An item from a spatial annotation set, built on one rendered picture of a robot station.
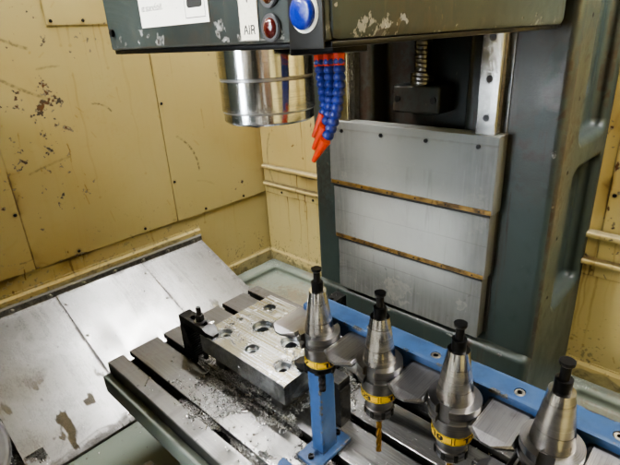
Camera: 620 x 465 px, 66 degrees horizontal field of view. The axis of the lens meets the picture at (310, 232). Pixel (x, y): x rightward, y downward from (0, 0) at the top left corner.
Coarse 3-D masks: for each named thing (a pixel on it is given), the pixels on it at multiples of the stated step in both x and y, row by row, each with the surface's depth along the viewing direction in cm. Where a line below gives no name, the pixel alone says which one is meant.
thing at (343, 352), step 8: (344, 336) 71; (352, 336) 70; (360, 336) 70; (336, 344) 69; (344, 344) 69; (352, 344) 69; (360, 344) 68; (328, 352) 67; (336, 352) 67; (344, 352) 67; (352, 352) 67; (328, 360) 66; (336, 360) 66; (344, 360) 65; (352, 360) 65
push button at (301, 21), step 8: (296, 0) 44; (304, 0) 43; (296, 8) 44; (304, 8) 43; (312, 8) 43; (296, 16) 44; (304, 16) 44; (312, 16) 43; (296, 24) 45; (304, 24) 44
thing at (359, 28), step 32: (128, 0) 65; (224, 0) 52; (352, 0) 44; (384, 0) 48; (416, 0) 52; (448, 0) 57; (480, 0) 62; (512, 0) 69; (544, 0) 77; (128, 32) 67; (160, 32) 62; (192, 32) 57; (224, 32) 53; (288, 32) 47; (352, 32) 46; (384, 32) 49; (416, 32) 54; (448, 32) 59; (480, 32) 65
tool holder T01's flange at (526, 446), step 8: (528, 424) 52; (520, 432) 51; (528, 432) 51; (520, 440) 50; (528, 440) 50; (520, 448) 50; (528, 448) 49; (536, 448) 49; (584, 448) 48; (520, 456) 50; (528, 456) 49; (536, 456) 48; (544, 456) 48; (576, 456) 48; (584, 456) 48; (528, 464) 49; (536, 464) 49; (544, 464) 48; (552, 464) 48; (560, 464) 47; (568, 464) 47; (576, 464) 47
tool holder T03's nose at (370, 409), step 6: (366, 402) 66; (366, 408) 66; (372, 408) 65; (378, 408) 65; (384, 408) 65; (390, 408) 66; (372, 414) 65; (378, 414) 65; (384, 414) 65; (390, 414) 66; (378, 420) 66; (384, 420) 66
